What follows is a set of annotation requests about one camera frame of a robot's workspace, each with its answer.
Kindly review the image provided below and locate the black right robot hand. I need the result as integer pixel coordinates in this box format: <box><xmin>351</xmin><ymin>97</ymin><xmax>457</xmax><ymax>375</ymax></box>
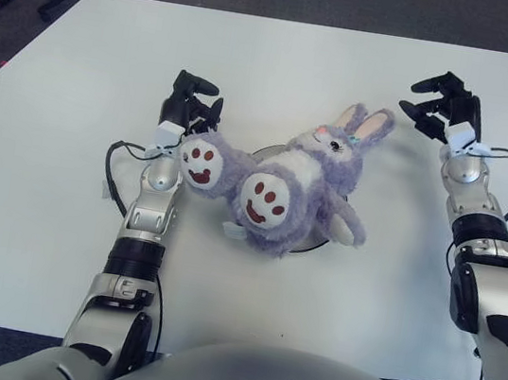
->
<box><xmin>394</xmin><ymin>63</ymin><xmax>491</xmax><ymax>149</ymax></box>

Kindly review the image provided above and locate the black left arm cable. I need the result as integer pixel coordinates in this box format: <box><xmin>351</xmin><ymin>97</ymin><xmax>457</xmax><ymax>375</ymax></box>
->
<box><xmin>96</xmin><ymin>138</ymin><xmax>156</xmax><ymax>220</ymax></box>

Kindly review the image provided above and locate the purple plush bunny doll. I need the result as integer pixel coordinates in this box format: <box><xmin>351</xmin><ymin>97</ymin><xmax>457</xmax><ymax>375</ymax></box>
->
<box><xmin>166</xmin><ymin>78</ymin><xmax>399</xmax><ymax>272</ymax></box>

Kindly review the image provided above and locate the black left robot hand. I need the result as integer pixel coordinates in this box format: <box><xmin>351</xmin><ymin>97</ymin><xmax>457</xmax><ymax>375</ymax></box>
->
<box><xmin>156</xmin><ymin>66</ymin><xmax>229</xmax><ymax>141</ymax></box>

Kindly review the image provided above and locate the white plate with black rim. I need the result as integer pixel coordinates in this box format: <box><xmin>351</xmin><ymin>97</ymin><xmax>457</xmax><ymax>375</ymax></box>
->
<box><xmin>236</xmin><ymin>139</ymin><xmax>359</xmax><ymax>261</ymax></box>

